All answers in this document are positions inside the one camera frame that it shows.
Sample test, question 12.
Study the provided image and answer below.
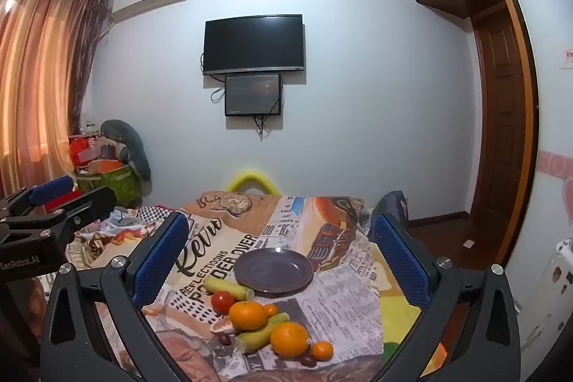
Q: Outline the peeled grapefruit segment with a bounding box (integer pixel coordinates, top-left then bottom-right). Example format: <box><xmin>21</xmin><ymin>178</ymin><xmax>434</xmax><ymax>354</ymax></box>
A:
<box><xmin>210</xmin><ymin>316</ymin><xmax>236</xmax><ymax>335</ymax></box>

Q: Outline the yellow bed sheet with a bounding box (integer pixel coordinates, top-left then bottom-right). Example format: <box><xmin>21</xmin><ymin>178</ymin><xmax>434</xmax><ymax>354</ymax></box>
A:
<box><xmin>378</xmin><ymin>266</ymin><xmax>448</xmax><ymax>378</ymax></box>

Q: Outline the yellow banana toy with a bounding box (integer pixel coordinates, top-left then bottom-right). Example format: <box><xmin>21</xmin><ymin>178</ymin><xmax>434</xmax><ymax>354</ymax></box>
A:
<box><xmin>236</xmin><ymin>313</ymin><xmax>289</xmax><ymax>353</ymax></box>

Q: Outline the brown wooden door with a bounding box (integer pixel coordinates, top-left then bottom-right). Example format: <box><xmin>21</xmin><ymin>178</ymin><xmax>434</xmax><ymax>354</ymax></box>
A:
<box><xmin>470</xmin><ymin>13</ymin><xmax>528</xmax><ymax>266</ymax></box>

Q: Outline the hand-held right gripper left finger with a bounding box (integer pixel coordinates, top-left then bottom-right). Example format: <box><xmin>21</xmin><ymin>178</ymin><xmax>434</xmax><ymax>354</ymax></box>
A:
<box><xmin>39</xmin><ymin>212</ymin><xmax>189</xmax><ymax>382</ymax></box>

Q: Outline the orange box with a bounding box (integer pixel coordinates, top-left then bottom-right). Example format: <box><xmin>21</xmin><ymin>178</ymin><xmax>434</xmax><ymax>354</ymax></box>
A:
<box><xmin>90</xmin><ymin>159</ymin><xmax>124</xmax><ymax>174</ymax></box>

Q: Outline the black wall television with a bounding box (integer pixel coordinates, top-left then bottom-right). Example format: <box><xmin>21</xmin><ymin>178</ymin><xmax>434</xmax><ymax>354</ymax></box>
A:
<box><xmin>202</xmin><ymin>14</ymin><xmax>306</xmax><ymax>76</ymax></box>

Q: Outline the green bag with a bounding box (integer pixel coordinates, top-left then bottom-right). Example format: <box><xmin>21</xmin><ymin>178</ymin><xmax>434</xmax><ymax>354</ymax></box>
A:
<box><xmin>78</xmin><ymin>165</ymin><xmax>144</xmax><ymax>208</ymax></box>

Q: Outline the grey plush toy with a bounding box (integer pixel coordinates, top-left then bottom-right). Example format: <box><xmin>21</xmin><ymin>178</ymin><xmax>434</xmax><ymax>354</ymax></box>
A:
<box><xmin>99</xmin><ymin>119</ymin><xmax>152</xmax><ymax>183</ymax></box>

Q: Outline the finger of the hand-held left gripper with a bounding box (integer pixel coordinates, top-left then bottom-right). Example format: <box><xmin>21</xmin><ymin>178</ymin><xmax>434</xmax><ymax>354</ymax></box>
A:
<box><xmin>45</xmin><ymin>188</ymin><xmax>117</xmax><ymax>240</ymax></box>
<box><xmin>0</xmin><ymin>175</ymin><xmax>74</xmax><ymax>218</ymax></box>

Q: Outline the red tomato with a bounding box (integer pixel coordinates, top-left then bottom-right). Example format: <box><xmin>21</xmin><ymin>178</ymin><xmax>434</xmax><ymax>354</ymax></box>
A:
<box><xmin>210</xmin><ymin>290</ymin><xmax>236</xmax><ymax>315</ymax></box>

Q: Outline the orange patterned curtain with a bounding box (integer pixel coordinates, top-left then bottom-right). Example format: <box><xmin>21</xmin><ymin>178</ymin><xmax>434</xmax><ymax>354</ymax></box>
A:
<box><xmin>0</xmin><ymin>0</ymin><xmax>110</xmax><ymax>204</ymax></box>

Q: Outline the large orange with sticker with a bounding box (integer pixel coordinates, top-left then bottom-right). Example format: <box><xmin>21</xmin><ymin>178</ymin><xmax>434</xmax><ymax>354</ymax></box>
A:
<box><xmin>270</xmin><ymin>321</ymin><xmax>311</xmax><ymax>358</ymax></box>

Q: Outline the red box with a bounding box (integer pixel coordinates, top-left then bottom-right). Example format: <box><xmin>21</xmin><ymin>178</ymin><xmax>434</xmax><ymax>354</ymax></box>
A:
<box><xmin>69</xmin><ymin>138</ymin><xmax>106</xmax><ymax>168</ymax></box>

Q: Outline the dark purple plate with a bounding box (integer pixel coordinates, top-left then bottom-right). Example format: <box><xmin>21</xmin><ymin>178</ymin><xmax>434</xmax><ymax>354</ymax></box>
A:
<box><xmin>233</xmin><ymin>248</ymin><xmax>315</xmax><ymax>299</ymax></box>

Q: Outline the small black wall monitor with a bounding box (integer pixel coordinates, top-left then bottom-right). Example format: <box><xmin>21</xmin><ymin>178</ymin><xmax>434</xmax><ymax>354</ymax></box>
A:
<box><xmin>224</xmin><ymin>73</ymin><xmax>283</xmax><ymax>117</ymax></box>

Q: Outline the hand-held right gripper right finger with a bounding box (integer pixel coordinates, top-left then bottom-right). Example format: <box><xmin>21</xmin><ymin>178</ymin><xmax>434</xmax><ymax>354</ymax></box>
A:
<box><xmin>371</xmin><ymin>212</ymin><xmax>522</xmax><ymax>382</ymax></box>

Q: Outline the white appliance with stickers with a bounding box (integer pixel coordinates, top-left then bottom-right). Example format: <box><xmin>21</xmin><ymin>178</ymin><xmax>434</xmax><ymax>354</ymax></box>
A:
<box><xmin>515</xmin><ymin>239</ymin><xmax>573</xmax><ymax>365</ymax></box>

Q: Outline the printed blanket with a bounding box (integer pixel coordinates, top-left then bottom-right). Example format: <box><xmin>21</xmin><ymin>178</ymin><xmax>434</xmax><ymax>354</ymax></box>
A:
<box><xmin>67</xmin><ymin>192</ymin><xmax>386</xmax><ymax>382</ymax></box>

